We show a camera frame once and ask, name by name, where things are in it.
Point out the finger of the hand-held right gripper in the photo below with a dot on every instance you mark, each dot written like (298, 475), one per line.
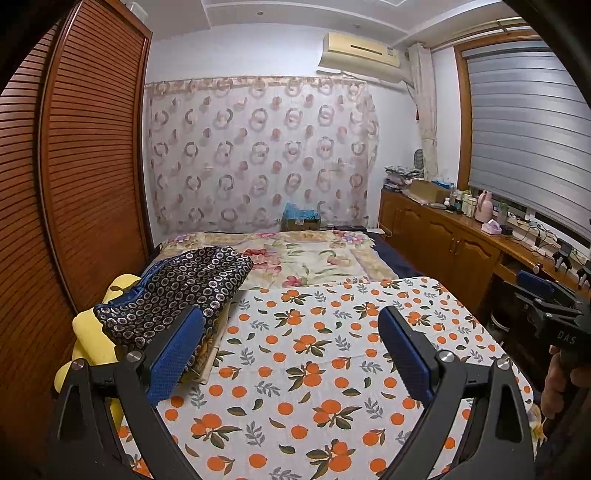
(535, 284)

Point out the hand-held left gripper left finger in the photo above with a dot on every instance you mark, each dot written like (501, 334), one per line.
(178, 355)

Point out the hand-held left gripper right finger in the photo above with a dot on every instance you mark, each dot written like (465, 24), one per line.
(406, 355)

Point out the navy patterned satin top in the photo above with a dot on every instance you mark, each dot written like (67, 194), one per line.
(184, 286)

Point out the stack of folded clothes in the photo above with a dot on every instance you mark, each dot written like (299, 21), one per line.
(401, 177)

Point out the person's right hand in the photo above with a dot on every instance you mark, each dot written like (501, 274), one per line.
(551, 392)

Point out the grey trash bin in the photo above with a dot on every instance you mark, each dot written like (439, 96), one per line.
(499, 319)

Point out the pink tissue pack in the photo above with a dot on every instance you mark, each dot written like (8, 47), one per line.
(490, 228)

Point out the white orange-print sheet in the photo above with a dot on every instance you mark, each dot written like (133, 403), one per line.
(323, 369)

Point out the yellow plush toy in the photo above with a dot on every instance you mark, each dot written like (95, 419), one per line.
(90, 332)

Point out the pink kettle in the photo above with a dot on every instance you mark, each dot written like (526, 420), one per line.
(485, 207)

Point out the wooden sideboard cabinet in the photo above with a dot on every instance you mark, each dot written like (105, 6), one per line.
(438, 240)

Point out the row of small bottles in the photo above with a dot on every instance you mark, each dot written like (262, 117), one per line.
(461, 201)

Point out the cream floral blanket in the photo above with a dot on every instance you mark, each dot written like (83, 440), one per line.
(314, 258)

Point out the open cardboard box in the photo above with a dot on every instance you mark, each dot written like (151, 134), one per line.
(429, 190)

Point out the small cardboard box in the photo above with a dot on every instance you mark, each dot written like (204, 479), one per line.
(301, 225)

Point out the small desk fan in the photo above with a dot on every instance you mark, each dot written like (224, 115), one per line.
(419, 159)

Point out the beige tied curtain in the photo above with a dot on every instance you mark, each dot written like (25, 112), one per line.
(425, 106)

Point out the brown louvered wardrobe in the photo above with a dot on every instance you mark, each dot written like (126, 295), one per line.
(92, 161)

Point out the white storage box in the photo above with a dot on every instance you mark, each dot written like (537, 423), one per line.
(136, 10)

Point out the beige wall air conditioner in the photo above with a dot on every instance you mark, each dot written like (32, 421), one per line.
(360, 53)

